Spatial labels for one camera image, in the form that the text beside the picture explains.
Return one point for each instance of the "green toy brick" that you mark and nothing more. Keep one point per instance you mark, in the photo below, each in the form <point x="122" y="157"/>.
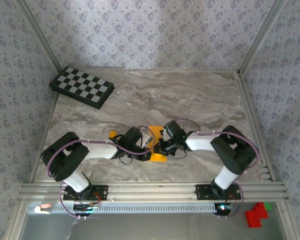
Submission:
<point x="268" y="207"/>

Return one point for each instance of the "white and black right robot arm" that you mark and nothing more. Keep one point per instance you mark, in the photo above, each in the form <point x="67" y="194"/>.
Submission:
<point x="200" y="142"/>

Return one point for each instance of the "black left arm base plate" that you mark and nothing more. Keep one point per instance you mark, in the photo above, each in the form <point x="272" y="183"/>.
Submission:
<point x="102" y="192"/>

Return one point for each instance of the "black and grey checkerboard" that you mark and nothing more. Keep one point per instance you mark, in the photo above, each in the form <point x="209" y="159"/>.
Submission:
<point x="82" y="86"/>

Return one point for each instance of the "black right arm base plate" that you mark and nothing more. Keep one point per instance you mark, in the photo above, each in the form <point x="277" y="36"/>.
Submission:
<point x="202" y="192"/>

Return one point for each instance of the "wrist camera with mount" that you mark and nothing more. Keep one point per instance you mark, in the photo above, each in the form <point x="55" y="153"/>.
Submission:
<point x="173" y="128"/>
<point x="133" y="136"/>

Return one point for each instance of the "aluminium corner post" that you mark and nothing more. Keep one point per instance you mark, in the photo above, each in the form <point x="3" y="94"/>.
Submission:
<point x="261" y="35"/>
<point x="41" y="35"/>

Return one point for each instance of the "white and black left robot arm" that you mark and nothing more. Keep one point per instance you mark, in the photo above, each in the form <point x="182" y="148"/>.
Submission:
<point x="100" y="151"/>

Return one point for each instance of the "aluminium right corner post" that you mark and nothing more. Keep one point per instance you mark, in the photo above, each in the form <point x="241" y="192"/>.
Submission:
<point x="261" y="35"/>

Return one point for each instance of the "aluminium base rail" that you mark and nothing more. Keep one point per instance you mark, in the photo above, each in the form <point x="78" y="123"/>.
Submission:
<point x="152" y="191"/>

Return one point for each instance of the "small orange block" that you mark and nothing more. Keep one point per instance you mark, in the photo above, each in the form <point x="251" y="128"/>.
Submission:
<point x="112" y="134"/>

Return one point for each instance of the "aluminium left side rail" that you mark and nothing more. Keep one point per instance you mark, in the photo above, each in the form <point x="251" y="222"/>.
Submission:
<point x="51" y="115"/>

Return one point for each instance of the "red toy brick stack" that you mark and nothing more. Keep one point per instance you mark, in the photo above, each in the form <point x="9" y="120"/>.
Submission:
<point x="255" y="217"/>

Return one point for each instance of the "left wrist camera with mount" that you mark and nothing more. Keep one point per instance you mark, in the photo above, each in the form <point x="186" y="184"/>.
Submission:
<point x="133" y="136"/>

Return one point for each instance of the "aluminium left corner post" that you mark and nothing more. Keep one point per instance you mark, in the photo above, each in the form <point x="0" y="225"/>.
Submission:
<point x="41" y="35"/>

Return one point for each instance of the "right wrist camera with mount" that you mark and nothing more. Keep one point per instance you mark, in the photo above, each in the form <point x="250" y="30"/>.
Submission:
<point x="173" y="128"/>

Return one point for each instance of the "pink and white small object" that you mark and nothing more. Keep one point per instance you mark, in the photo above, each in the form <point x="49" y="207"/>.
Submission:
<point x="43" y="208"/>

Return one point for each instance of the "aluminium right side rail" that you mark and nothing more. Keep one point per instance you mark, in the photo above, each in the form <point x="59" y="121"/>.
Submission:
<point x="253" y="120"/>

